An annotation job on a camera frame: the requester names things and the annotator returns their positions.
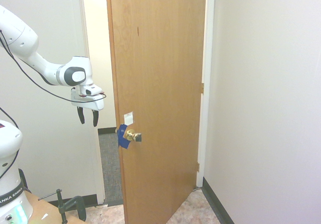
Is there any brass door knob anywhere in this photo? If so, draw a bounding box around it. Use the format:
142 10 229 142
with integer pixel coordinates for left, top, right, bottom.
124 129 143 143

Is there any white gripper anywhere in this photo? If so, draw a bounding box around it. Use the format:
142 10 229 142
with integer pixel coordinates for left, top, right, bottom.
70 87 105 128

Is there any brown wooden door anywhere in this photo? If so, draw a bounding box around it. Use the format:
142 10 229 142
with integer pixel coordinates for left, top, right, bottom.
105 0 208 224

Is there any blue tape patch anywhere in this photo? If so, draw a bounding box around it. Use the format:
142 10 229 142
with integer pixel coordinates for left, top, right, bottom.
115 124 135 150

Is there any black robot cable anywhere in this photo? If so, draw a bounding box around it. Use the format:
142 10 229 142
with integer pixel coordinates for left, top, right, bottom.
0 29 107 182

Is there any white paper label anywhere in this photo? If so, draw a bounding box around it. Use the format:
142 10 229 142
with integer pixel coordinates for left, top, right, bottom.
122 111 135 125

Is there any white door frame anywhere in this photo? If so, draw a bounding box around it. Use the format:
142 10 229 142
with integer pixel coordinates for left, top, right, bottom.
76 0 216 206

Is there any black table clamp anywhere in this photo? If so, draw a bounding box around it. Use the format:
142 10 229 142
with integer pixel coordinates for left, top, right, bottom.
38 188 87 224

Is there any wrist camera with red trim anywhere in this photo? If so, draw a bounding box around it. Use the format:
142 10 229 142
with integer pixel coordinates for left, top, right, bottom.
79 83 104 99

